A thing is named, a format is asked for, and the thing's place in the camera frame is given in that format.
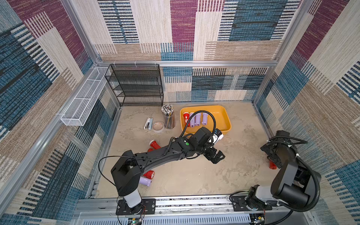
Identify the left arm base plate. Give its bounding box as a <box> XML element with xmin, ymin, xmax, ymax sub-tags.
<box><xmin>116</xmin><ymin>198</ymin><xmax>156</xmax><ymax>216</ymax></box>

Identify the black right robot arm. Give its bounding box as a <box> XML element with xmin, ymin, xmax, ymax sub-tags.
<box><xmin>229</xmin><ymin>130</ymin><xmax>321</xmax><ymax>225</ymax></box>

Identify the black wire mesh shelf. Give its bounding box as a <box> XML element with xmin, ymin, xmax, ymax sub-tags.
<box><xmin>105</xmin><ymin>64</ymin><xmax>164</xmax><ymax>107</ymax></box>

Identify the grey white stapler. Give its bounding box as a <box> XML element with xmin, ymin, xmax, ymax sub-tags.
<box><xmin>144</xmin><ymin>117</ymin><xmax>153</xmax><ymax>130</ymax></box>

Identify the red flashlight upper left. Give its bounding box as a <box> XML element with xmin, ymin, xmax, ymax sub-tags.
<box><xmin>150</xmin><ymin>140</ymin><xmax>161</xmax><ymax>150</ymax></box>

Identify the beige tape roll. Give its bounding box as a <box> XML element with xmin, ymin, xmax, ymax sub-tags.
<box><xmin>152</xmin><ymin>121</ymin><xmax>165</xmax><ymax>133</ymax></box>

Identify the red flashlight white flower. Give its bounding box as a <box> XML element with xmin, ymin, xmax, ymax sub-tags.
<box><xmin>183</xmin><ymin>112</ymin><xmax>190</xmax><ymax>127</ymax></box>

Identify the aluminium front rail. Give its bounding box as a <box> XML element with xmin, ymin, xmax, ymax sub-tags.
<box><xmin>73</xmin><ymin>192</ymin><xmax>313</xmax><ymax>217</ymax></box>

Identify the red flashlight far right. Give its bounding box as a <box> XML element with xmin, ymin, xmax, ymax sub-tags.
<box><xmin>269</xmin><ymin>161</ymin><xmax>277</xmax><ymax>170</ymax></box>

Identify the white wire mesh basket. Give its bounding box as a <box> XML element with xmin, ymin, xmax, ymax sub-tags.
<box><xmin>61</xmin><ymin>67</ymin><xmax>107</xmax><ymax>127</ymax></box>

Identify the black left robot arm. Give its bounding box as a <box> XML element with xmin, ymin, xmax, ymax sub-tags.
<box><xmin>110</xmin><ymin>110</ymin><xmax>225</xmax><ymax>212</ymax></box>

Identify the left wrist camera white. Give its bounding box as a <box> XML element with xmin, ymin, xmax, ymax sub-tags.
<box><xmin>212</xmin><ymin>128</ymin><xmax>224</xmax><ymax>144</ymax></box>

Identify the red flashlight lower left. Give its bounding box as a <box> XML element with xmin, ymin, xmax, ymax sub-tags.
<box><xmin>143</xmin><ymin>170</ymin><xmax>155</xmax><ymax>180</ymax></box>

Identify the yellow plastic storage tray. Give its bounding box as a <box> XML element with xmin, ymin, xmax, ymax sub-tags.
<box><xmin>180</xmin><ymin>105</ymin><xmax>232</xmax><ymax>136</ymax></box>

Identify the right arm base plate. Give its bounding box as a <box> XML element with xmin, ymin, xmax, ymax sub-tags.
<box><xmin>229</xmin><ymin>195</ymin><xmax>272</xmax><ymax>212</ymax></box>

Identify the mesh cup of pencils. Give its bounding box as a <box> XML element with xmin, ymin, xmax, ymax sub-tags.
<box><xmin>161</xmin><ymin>104</ymin><xmax>175</xmax><ymax>129</ymax></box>

